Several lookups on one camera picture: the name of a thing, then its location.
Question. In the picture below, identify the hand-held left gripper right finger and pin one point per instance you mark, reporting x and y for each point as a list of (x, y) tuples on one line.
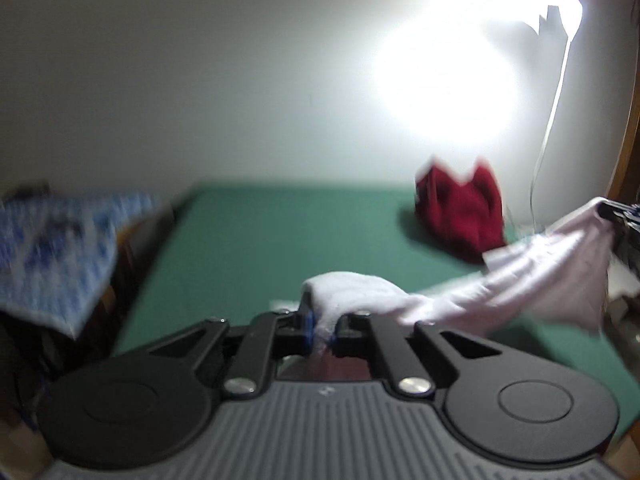
[(342, 341)]

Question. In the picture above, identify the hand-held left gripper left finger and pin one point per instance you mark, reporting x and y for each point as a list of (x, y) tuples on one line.
[(310, 329)]

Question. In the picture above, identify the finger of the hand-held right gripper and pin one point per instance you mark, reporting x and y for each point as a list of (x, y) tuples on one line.
[(620, 212)]

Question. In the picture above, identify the white garment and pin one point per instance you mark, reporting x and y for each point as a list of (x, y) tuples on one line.
[(525, 280)]

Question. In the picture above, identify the wooden furniture edge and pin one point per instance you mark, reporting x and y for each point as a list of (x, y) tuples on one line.
[(627, 160)]

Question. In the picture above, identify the green table cover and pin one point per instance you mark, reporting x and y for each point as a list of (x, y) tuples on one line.
[(260, 245)]

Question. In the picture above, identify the dark red garment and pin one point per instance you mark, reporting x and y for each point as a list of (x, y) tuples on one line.
[(465, 215)]

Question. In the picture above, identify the blue patterned blanket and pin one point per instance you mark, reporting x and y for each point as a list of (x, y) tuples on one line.
[(55, 255)]

